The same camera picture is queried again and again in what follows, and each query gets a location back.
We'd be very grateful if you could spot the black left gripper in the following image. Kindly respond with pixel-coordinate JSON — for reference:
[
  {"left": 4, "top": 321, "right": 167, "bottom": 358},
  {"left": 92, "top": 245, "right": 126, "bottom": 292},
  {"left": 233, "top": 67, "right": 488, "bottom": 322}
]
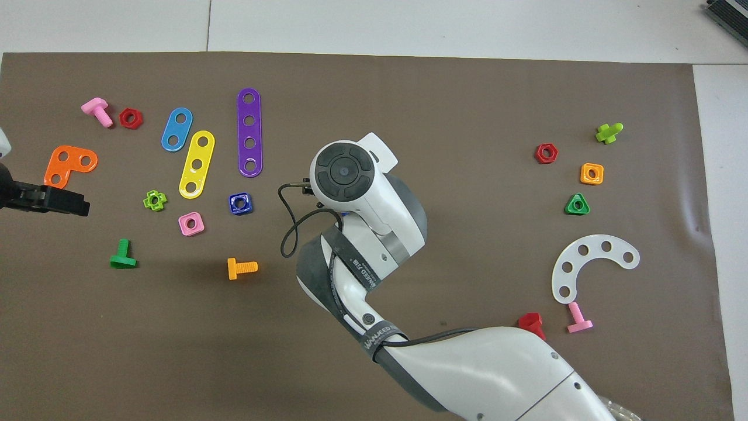
[{"left": 0, "top": 164, "right": 90, "bottom": 217}]

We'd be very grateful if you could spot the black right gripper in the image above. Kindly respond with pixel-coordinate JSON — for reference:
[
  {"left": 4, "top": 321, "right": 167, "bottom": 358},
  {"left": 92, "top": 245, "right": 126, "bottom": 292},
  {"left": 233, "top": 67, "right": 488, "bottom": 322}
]
[{"left": 299, "top": 177, "right": 322, "bottom": 210}]

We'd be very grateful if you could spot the orange three-hole corner plate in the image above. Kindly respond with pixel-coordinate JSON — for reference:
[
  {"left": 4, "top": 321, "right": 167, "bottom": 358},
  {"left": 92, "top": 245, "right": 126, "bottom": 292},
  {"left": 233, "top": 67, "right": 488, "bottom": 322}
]
[{"left": 44, "top": 145, "right": 99, "bottom": 192}]

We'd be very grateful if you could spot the purple four-hole strip plate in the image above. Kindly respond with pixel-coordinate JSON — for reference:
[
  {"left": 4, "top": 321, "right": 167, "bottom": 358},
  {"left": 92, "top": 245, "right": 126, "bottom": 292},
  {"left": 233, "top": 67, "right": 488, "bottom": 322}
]
[{"left": 237, "top": 88, "right": 264, "bottom": 178}]

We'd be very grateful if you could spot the dark green plastic bolt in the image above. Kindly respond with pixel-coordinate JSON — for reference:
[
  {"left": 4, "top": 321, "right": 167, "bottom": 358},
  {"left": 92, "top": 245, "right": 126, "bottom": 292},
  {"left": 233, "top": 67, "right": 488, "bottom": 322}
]
[{"left": 109, "top": 239, "right": 138, "bottom": 270}]

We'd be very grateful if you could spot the pink plastic bolt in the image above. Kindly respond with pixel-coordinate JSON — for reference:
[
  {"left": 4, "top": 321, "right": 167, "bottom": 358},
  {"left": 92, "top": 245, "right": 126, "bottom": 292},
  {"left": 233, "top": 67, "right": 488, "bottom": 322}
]
[
  {"left": 81, "top": 97, "right": 114, "bottom": 129},
  {"left": 566, "top": 301, "right": 594, "bottom": 334}
]

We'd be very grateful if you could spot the orange plastic bolt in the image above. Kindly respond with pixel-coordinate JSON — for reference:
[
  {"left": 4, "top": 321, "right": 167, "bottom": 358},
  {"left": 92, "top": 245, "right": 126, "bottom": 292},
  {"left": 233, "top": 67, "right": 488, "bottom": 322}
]
[{"left": 227, "top": 257, "right": 258, "bottom": 281}]

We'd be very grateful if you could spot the yellow three-hole strip plate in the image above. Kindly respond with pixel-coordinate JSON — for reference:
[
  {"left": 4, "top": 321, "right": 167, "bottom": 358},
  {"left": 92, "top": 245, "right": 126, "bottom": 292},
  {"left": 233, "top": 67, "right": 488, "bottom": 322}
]
[{"left": 178, "top": 130, "right": 216, "bottom": 200}]

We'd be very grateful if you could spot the pink square nut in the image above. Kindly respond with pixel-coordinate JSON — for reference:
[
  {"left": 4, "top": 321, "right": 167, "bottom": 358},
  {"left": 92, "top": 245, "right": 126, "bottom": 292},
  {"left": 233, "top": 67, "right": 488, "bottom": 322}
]
[{"left": 178, "top": 212, "right": 206, "bottom": 237}]

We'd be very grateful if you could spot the blue two-hole strip plate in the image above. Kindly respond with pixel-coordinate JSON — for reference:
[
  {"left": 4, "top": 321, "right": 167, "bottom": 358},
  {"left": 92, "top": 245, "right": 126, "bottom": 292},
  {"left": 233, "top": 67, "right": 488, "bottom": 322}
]
[{"left": 161, "top": 107, "right": 193, "bottom": 153}]

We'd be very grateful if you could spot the brown table mat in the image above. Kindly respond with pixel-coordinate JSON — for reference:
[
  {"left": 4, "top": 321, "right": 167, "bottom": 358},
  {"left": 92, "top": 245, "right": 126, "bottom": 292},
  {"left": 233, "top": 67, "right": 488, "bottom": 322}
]
[{"left": 0, "top": 51, "right": 736, "bottom": 421}]

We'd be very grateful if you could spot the red plastic bolt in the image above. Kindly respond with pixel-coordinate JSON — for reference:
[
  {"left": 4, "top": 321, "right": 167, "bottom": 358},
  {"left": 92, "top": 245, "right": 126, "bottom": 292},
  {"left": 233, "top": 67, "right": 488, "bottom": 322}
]
[{"left": 518, "top": 312, "right": 547, "bottom": 343}]

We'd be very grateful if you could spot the green triangle nut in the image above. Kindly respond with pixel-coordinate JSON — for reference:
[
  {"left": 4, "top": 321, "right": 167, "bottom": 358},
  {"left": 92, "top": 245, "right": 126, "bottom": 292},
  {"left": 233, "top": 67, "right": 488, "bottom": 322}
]
[{"left": 564, "top": 192, "right": 591, "bottom": 216}]

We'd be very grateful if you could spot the white curved perforated plate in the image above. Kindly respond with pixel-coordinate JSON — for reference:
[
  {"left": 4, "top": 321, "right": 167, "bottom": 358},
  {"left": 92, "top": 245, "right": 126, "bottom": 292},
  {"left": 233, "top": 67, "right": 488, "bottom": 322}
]
[{"left": 551, "top": 234, "right": 641, "bottom": 305}]

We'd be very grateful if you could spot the lime green plastic bolt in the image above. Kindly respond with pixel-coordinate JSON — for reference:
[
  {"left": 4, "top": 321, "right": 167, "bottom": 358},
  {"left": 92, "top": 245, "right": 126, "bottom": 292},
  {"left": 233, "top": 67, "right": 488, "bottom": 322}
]
[{"left": 595, "top": 122, "right": 624, "bottom": 145}]

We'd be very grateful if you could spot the dark grey ribbed device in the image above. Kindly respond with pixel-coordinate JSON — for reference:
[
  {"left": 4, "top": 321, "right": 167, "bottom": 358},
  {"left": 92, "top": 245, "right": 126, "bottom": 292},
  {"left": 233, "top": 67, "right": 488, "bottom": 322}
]
[{"left": 704, "top": 0, "right": 748, "bottom": 33}]

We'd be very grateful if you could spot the black velcro cable strap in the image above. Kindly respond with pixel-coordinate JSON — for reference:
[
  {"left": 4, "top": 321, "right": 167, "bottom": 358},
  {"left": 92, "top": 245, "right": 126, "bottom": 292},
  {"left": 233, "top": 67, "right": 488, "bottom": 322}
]
[
  {"left": 361, "top": 319, "right": 411, "bottom": 364},
  {"left": 335, "top": 227, "right": 382, "bottom": 288}
]

